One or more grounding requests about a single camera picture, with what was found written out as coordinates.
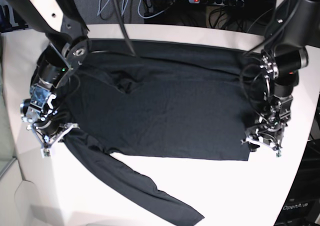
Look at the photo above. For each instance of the black OpenArm case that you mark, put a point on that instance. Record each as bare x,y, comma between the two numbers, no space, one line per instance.
302,205

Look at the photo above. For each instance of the white power strip red switch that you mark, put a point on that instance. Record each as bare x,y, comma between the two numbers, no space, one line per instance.
220,3

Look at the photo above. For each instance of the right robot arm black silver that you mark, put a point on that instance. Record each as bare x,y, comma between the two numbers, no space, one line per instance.
69,44

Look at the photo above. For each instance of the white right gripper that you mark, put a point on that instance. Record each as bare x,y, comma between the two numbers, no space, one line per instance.
49,134

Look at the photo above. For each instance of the dark grey long-sleeve T-shirt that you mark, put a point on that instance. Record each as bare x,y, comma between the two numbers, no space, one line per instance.
171,101

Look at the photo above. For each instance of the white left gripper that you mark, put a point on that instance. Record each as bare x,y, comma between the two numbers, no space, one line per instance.
261,135

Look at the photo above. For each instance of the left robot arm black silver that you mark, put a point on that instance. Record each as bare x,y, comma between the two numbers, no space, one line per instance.
283,54

